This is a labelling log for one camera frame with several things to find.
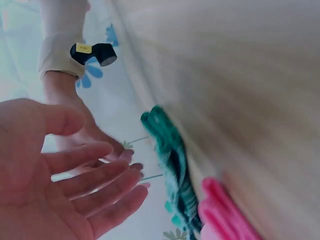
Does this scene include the person's left hand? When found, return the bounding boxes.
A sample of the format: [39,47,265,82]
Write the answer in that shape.
[0,98,149,240]

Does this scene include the person's right hand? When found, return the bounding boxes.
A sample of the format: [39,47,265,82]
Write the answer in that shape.
[41,69,152,189]

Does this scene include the person's right forearm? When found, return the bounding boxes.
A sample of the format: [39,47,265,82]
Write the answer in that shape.
[37,0,91,80]

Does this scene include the green striped cloth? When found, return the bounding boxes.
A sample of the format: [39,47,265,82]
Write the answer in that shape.
[140,104,204,240]

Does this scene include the black wrist band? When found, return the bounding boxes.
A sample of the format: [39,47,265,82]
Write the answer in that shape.
[69,42,118,67]

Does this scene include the pink cloth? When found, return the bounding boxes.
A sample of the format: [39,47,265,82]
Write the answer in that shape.
[197,176,264,240]

